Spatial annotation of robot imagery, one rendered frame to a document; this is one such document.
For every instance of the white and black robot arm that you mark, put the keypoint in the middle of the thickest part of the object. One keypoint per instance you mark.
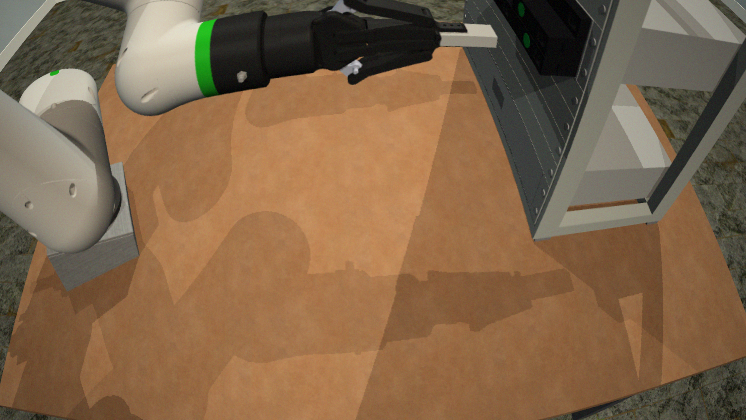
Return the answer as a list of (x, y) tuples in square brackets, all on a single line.
[(57, 184)]

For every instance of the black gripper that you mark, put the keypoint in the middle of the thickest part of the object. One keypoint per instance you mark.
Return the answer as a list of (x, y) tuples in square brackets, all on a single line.
[(303, 42)]

